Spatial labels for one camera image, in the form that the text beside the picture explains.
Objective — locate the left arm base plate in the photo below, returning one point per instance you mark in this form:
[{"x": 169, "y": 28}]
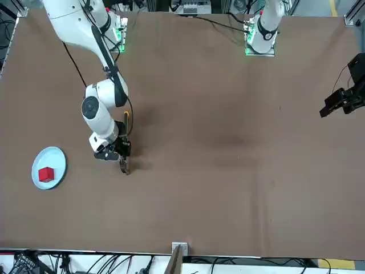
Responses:
[{"x": 259, "y": 54}]

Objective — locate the grey electrical rail unit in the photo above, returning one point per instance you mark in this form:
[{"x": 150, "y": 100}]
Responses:
[{"x": 189, "y": 7}]

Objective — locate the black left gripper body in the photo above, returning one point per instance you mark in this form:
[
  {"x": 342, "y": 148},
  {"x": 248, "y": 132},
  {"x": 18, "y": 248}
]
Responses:
[{"x": 358, "y": 68}]

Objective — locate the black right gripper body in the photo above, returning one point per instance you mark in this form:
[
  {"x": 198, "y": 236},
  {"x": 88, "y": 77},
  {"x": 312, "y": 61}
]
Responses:
[{"x": 122, "y": 142}]

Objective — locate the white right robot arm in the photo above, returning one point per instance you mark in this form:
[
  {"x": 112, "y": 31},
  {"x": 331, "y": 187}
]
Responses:
[{"x": 74, "y": 25}]

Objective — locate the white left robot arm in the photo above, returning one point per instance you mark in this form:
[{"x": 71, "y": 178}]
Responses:
[{"x": 266, "y": 28}]

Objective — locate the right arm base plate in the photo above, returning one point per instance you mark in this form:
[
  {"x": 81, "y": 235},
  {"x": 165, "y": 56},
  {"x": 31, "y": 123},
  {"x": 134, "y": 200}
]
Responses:
[{"x": 122, "y": 37}]

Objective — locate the aluminium profile post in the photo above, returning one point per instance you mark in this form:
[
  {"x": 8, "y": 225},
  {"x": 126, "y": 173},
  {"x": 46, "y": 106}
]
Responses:
[{"x": 175, "y": 262}]

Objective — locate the pale blue round plate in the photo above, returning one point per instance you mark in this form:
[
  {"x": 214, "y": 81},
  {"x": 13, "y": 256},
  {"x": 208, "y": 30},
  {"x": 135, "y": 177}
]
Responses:
[{"x": 54, "y": 160}]

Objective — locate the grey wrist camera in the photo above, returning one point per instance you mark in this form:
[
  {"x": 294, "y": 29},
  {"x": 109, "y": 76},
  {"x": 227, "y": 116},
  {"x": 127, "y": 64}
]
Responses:
[{"x": 107, "y": 155}]

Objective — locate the metal post foot bracket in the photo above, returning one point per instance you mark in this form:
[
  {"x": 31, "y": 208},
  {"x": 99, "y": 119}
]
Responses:
[{"x": 184, "y": 247}]

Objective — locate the aluminium corner profile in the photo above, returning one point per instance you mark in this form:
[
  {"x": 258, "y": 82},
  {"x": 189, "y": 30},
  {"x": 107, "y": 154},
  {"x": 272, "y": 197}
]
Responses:
[{"x": 353, "y": 15}]

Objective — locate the black power strip white markings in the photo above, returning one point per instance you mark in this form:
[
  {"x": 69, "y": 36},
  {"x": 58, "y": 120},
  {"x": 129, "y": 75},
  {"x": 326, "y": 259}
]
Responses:
[{"x": 25, "y": 262}]

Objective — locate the red wooden cube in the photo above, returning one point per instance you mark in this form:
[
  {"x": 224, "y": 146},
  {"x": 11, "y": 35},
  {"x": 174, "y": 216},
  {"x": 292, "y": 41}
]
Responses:
[{"x": 45, "y": 174}]

